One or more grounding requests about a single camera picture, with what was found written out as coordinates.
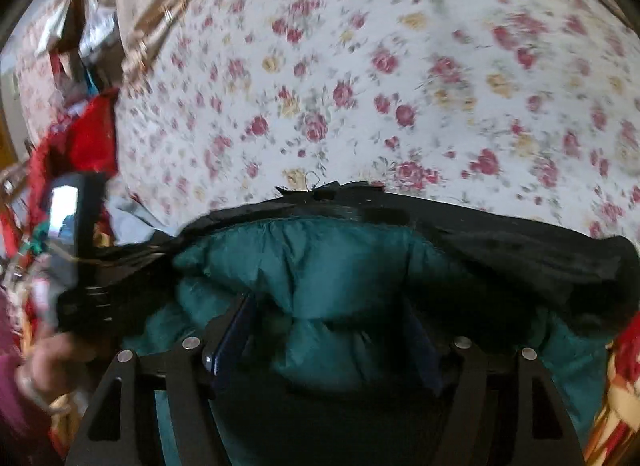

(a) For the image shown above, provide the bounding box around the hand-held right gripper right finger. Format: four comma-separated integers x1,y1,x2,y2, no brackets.
400,297,586,466

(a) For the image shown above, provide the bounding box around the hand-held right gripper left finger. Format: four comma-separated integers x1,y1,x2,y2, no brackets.
65,292,259,466

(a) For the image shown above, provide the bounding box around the green puffer jacket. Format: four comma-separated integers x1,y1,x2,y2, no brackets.
107,180,640,466

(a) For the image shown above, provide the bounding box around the person's left forearm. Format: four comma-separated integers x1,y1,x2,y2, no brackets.
0,291,63,466

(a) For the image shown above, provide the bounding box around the person's left hand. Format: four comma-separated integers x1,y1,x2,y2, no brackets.
15,330,101,413

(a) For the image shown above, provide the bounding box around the red cloth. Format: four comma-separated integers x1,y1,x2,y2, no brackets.
30,88,121,227

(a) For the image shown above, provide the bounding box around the striped orange cream blanket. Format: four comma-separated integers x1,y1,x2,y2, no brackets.
582,311,640,466

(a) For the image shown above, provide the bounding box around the brown patterned bed trim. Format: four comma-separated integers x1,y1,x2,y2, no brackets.
117,0,321,91

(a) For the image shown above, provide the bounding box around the floral bedsheet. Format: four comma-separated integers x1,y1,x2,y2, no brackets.
112,0,640,247

